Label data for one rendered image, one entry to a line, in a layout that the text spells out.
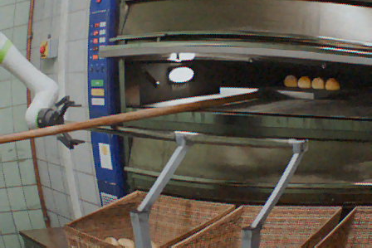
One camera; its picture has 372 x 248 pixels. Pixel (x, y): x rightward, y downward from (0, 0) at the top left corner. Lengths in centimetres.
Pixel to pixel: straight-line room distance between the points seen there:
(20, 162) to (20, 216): 34
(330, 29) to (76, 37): 147
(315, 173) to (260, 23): 58
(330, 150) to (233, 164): 49
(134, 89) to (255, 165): 71
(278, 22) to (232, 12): 24
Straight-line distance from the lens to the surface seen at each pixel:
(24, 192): 420
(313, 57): 259
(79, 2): 375
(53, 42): 388
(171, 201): 331
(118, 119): 298
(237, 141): 255
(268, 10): 291
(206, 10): 312
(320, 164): 281
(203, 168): 319
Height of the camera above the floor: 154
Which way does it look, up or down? 6 degrees down
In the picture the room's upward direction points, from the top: 3 degrees counter-clockwise
